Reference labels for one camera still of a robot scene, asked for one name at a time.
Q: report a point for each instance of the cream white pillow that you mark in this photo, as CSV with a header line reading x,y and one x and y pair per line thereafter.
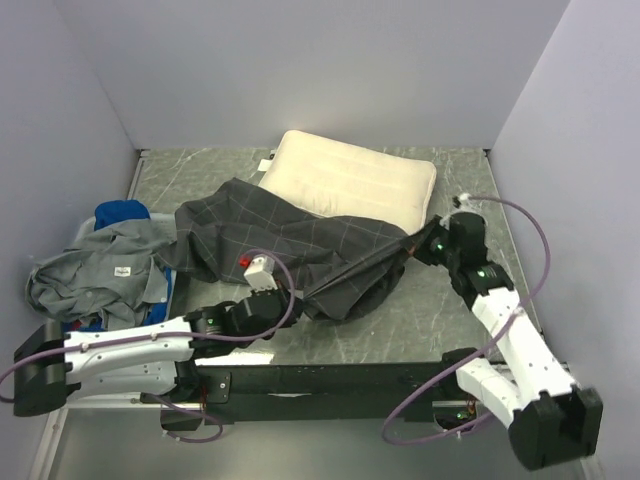
x,y
329,178

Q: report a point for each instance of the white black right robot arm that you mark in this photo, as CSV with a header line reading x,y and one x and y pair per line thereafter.
x,y
550,419

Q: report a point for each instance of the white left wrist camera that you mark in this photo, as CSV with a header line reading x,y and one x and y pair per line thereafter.
x,y
258,272

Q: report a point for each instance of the dark grey checked pillowcase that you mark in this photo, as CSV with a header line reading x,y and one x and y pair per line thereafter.
x,y
345,267

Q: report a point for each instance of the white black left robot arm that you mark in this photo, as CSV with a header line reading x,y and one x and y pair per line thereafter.
x,y
53,365

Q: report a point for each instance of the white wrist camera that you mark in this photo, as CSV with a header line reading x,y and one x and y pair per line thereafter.
x,y
463,202
258,272

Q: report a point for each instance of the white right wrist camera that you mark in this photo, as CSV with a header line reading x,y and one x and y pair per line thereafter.
x,y
463,202

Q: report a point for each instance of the grey button shirt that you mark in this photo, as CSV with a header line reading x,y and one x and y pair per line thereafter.
x,y
100,270

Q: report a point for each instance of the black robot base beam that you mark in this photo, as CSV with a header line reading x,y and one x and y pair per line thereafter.
x,y
247,393

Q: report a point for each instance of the white plastic laundry basket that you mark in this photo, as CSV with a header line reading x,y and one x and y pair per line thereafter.
x,y
160,280

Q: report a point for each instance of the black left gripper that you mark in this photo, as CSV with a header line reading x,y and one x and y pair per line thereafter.
x,y
295,314

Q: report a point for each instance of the white pillow care label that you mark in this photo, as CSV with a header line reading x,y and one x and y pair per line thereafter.
x,y
265,164

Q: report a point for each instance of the blue garment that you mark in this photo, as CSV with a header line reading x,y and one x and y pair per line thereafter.
x,y
116,211

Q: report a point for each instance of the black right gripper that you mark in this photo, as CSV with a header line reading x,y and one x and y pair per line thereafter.
x,y
420,251

